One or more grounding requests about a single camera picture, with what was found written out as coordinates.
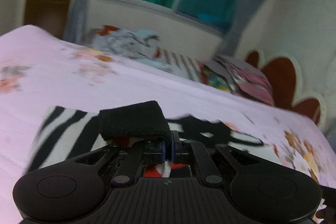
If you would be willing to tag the pink floral bed sheet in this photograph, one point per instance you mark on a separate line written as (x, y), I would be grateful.
(52, 92)

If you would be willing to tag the light blue crumpled clothes pile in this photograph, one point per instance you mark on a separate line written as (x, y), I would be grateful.
(138, 45)

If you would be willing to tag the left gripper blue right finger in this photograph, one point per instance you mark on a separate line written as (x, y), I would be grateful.
(176, 147)

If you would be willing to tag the grey striped white pillow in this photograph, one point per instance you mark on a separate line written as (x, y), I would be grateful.
(180, 65)

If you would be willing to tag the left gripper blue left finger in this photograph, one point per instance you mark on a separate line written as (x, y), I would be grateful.
(162, 147)

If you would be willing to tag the pink grey folded bedding stack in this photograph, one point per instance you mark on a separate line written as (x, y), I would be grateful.
(238, 78)

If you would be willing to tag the red white scalloped headboard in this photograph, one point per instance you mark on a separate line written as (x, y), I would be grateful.
(285, 77)

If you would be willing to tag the striped black white red sweater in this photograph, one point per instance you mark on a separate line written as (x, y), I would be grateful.
(123, 132)

